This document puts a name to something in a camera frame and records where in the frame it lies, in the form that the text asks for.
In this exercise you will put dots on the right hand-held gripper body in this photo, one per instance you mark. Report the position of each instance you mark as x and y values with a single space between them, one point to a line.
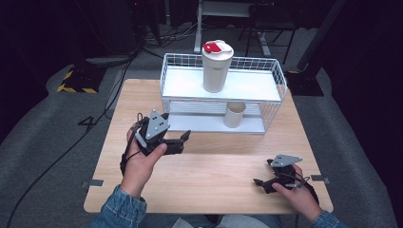
286 175

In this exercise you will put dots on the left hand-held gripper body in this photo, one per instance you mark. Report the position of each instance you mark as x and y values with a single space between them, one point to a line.
155 129

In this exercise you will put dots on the white cup with red lid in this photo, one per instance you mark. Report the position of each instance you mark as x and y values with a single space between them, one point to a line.
217 66

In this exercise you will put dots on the person's right hand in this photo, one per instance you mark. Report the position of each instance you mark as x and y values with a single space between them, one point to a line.
299 199

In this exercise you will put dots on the person's left hand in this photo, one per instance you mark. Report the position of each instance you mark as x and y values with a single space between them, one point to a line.
139 167

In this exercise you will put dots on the grey flat stand base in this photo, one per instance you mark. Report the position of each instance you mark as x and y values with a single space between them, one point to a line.
107 60

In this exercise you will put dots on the white desk stand leg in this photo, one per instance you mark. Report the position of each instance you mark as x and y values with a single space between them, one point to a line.
199 19

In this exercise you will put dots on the black pole with base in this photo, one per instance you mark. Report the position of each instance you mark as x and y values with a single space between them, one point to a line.
309 53

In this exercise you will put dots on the grey table edge bracket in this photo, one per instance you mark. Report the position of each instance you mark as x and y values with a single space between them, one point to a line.
320 179
93 183

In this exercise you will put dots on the black yellow striped base plate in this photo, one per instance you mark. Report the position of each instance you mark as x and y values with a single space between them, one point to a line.
80 79

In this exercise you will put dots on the black metal chair frame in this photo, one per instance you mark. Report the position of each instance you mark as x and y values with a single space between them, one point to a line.
269 22

